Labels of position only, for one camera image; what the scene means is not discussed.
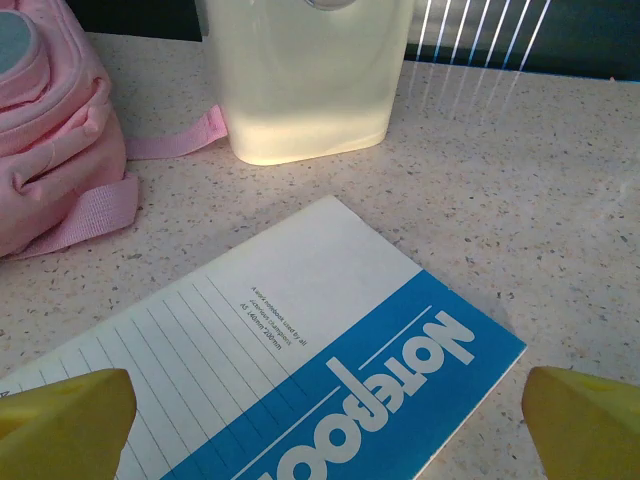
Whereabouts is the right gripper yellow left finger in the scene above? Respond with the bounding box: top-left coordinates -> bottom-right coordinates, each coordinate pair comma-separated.
0,368 -> 139,480

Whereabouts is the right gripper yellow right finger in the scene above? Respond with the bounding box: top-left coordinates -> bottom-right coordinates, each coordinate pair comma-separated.
521,365 -> 640,480

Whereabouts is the blue and white notebook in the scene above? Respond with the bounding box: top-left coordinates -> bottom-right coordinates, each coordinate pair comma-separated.
0,194 -> 529,480

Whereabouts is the pink student backpack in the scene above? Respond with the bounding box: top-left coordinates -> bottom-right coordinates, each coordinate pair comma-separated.
0,0 -> 229,261

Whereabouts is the cream knife block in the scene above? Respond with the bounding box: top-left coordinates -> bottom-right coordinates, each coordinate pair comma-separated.
199,0 -> 416,167

